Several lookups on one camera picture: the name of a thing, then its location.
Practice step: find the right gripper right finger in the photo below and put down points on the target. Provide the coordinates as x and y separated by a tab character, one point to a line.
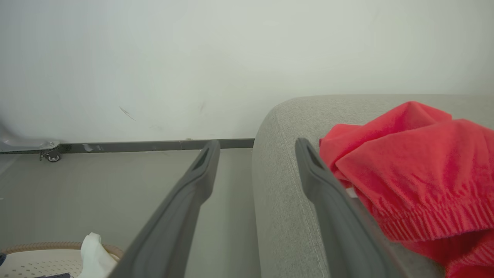
347	239

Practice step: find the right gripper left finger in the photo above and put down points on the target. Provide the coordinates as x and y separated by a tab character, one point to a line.
170	231

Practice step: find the white garment with red stripes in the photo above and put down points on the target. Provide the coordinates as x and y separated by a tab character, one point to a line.
94	255

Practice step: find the red fleece garment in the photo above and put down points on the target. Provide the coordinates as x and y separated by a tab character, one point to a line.
417	162

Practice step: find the cream perforated laundry basket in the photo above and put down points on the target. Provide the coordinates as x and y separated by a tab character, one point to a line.
38	262

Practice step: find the black baseboard strip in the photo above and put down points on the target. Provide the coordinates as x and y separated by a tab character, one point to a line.
154	146

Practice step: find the grey fabric sofa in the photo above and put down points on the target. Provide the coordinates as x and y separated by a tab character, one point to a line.
285	154

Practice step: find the dark navy garment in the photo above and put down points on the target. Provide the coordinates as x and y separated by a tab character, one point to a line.
54	275

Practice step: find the black caster wheel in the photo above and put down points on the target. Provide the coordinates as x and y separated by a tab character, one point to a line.
52	156

